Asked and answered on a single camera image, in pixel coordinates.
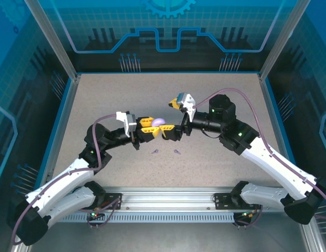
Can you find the blue grid-print enclosure panel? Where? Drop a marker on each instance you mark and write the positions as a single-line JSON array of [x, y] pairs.
[[15, 78], [309, 78]]

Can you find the lilac earbud charging case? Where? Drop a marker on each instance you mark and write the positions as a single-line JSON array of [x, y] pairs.
[[158, 121]]

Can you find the blue-trimmed table side rail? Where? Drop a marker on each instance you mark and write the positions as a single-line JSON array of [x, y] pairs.
[[271, 105]]

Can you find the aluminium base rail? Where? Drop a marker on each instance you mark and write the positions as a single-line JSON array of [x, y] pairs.
[[165, 197]]

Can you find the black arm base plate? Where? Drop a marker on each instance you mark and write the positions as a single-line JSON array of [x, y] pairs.
[[221, 200], [111, 197]]

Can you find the aluminium frame post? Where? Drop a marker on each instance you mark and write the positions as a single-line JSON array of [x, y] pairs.
[[55, 44], [281, 42]]

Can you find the aluminium corner post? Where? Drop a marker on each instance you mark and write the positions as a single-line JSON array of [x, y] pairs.
[[313, 239]]

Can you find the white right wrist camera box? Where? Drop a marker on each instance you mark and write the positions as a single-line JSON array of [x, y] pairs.
[[189, 99]]

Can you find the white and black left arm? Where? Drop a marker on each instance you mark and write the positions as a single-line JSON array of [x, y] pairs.
[[60, 189]]

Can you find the small circuit board with LEDs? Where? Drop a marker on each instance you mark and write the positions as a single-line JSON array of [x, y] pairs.
[[245, 214], [95, 215]]

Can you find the blue gear-print enclosure panel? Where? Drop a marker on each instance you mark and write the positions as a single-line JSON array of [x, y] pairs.
[[162, 15]]

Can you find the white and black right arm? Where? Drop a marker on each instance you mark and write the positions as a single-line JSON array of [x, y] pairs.
[[281, 168]]

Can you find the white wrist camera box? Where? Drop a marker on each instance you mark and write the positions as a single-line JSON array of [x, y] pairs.
[[189, 99], [131, 123]]

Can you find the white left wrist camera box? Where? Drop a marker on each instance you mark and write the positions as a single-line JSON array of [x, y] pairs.
[[131, 123]]

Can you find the small purple screw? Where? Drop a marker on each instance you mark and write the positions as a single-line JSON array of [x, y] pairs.
[[176, 151], [156, 151]]

